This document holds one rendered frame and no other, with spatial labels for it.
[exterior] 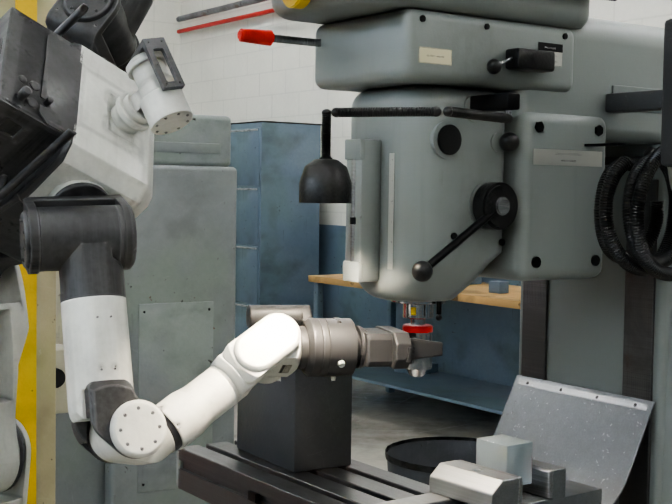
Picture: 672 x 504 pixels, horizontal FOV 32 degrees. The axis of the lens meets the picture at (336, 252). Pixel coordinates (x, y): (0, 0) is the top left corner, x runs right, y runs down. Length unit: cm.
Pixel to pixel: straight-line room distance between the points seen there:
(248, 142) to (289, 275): 109
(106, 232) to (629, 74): 88
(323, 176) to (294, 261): 762
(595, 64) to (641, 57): 11
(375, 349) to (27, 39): 69
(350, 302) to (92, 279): 759
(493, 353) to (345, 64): 624
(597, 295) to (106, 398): 88
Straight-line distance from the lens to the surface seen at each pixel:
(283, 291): 914
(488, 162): 175
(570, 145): 184
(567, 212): 184
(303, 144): 920
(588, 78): 189
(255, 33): 174
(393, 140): 170
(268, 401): 212
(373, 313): 892
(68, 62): 181
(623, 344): 200
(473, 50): 171
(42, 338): 335
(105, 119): 178
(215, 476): 217
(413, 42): 164
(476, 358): 804
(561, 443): 205
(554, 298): 211
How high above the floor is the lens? 147
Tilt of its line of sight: 3 degrees down
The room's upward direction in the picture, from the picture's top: 1 degrees clockwise
